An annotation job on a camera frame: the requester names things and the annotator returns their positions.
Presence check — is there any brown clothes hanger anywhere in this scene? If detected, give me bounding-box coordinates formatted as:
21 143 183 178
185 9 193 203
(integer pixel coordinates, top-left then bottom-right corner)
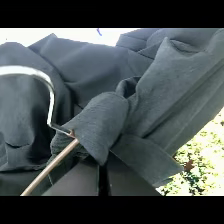
0 64 82 197

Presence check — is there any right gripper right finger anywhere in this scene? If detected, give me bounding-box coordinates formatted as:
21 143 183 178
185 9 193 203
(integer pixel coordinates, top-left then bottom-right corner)
107 153 162 197

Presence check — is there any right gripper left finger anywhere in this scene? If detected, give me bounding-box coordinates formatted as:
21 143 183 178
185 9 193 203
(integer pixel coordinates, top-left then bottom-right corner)
42 160 100 197

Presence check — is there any black long-sleeved shirt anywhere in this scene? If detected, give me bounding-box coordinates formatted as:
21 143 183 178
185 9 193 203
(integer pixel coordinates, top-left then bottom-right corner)
0 28 224 197

